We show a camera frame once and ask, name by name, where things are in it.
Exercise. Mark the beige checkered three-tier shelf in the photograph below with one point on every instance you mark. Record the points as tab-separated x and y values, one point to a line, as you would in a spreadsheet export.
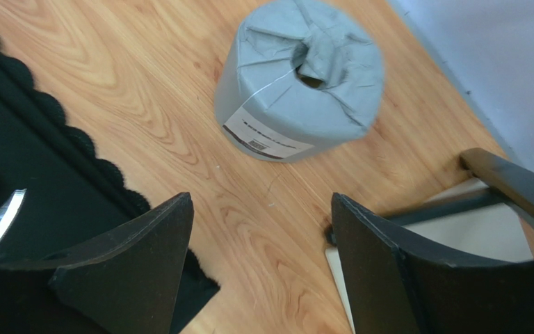
491	215

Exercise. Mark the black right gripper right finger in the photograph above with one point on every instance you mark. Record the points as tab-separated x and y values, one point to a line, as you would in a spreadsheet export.
400	282

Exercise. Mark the black cloth placemat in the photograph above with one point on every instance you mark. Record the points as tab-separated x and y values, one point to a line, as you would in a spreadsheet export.
71	194

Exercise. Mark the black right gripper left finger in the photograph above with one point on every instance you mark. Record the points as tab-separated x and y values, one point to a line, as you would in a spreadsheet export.
125	280

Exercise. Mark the grey-wrapped paper roll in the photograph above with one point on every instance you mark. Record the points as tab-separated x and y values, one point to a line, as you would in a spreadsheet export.
301	78

